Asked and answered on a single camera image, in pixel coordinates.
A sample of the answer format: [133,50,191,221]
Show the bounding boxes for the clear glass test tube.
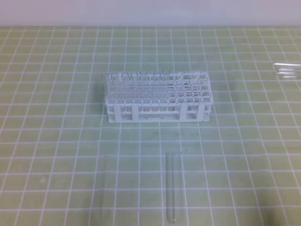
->
[166,153,176,224]

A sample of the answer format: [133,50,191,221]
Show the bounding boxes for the clear test tubes pile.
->
[273,62,301,80]

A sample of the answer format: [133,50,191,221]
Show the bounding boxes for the white test tube rack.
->
[105,72,213,123]

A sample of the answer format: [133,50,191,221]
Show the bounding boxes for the green grid tablecloth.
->
[0,26,301,226]

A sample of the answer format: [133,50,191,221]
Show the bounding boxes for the test tubes in rack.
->
[105,72,170,105]

